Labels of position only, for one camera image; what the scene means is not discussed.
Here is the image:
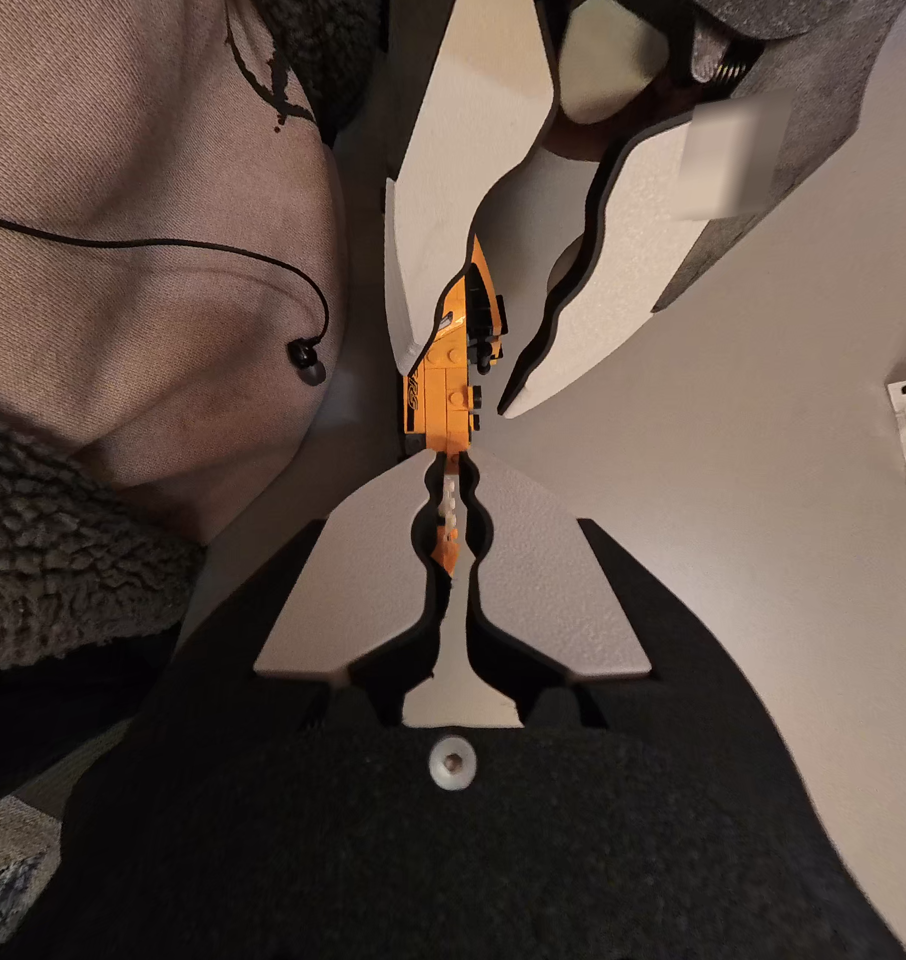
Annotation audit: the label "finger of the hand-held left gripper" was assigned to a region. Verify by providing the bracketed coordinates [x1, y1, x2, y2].
[382, 0, 560, 376]
[495, 120, 720, 420]

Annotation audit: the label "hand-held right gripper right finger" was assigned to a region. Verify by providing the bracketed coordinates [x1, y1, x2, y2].
[460, 448, 654, 726]

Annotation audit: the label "black trousers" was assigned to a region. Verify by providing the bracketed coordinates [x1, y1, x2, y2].
[0, 630, 191, 819]

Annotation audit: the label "black wired earphone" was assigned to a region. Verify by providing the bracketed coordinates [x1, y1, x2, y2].
[0, 212, 331, 388]

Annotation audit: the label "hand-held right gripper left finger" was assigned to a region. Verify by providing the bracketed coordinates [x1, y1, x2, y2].
[252, 448, 451, 726]

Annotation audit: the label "yellow lego car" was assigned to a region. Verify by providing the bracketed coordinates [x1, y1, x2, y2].
[400, 236, 512, 579]

